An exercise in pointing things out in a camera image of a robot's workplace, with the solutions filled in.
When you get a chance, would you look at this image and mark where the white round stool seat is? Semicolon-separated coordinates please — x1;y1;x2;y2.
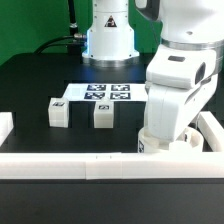
138;127;204;153

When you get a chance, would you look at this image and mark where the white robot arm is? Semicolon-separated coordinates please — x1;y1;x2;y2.
82;0;224;141

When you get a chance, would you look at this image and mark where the white fence bar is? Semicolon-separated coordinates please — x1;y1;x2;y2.
0;152;224;180
0;112;14;147
197;111;224;153

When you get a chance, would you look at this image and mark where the white front fence bar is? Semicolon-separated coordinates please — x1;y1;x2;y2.
0;152;224;180

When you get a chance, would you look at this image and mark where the black cable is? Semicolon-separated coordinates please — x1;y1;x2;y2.
34;35;84;54

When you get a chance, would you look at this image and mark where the white sheet with markers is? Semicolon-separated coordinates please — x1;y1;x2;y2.
63;83;147;102

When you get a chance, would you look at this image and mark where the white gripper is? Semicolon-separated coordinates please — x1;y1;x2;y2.
146;45;218;142

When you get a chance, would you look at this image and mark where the white left fence bar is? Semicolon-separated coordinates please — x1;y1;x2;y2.
0;112;14;147

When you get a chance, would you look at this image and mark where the white right fence bar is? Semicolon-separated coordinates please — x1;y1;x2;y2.
197;111;224;153

